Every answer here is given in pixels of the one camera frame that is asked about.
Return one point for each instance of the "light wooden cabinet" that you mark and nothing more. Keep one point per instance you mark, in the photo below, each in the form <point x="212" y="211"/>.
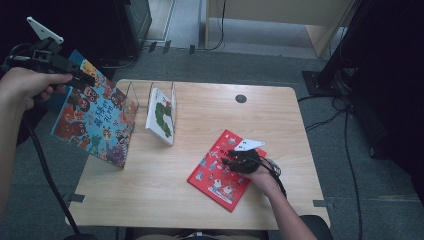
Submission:
<point x="273" y="11"/>

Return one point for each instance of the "red picture book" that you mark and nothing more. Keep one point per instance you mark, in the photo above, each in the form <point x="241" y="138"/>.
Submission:
<point x="213" y="180"/>

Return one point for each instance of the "white caterpillar picture book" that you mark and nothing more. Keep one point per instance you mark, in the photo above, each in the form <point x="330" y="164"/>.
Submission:
<point x="160" y="113"/>

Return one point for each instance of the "person's right hand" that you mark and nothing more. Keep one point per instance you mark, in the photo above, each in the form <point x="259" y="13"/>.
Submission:
<point x="263" y="181"/>

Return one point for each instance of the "dark blue picture book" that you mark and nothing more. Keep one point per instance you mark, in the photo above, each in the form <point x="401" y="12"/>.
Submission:
<point x="76" y="56"/>

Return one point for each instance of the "black round table grommet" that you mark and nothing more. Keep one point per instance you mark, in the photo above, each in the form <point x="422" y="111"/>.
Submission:
<point x="241" y="98"/>

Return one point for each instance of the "black tape strip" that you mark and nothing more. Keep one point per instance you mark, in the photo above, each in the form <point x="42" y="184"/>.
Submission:
<point x="192" y="49"/>
<point x="152" y="46"/>
<point x="166" y="47"/>

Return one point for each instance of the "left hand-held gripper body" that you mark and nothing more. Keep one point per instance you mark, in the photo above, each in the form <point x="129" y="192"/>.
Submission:
<point x="43" y="58"/>

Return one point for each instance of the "person's left hand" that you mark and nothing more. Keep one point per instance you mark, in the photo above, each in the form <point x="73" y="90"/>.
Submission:
<point x="23" y="86"/>

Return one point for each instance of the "black chair armrest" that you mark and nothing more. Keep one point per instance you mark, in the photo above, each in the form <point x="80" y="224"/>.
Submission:
<point x="318" y="228"/>

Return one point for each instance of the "black metal stand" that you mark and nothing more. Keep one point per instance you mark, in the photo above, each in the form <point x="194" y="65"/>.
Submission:
<point x="316" y="83"/>

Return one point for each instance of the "clear acrylic book rack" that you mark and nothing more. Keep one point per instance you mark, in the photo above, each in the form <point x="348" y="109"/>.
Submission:
<point x="173" y="96"/>

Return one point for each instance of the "light blue monsters picture book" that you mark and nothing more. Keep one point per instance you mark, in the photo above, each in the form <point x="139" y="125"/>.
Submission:
<point x="96" y="126"/>

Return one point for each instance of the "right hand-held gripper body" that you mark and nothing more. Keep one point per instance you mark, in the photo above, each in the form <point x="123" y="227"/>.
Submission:
<point x="248" y="161"/>

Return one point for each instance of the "dark cabinet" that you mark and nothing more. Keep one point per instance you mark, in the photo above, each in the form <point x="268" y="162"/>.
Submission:
<point x="138" y="23"/>

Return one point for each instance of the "person's lap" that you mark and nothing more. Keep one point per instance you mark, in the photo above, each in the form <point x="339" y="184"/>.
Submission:
<point x="160" y="236"/>

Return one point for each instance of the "grey tape strip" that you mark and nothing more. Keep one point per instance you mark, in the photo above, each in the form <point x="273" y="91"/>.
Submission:
<point x="77" y="198"/>
<point x="323" y="204"/>

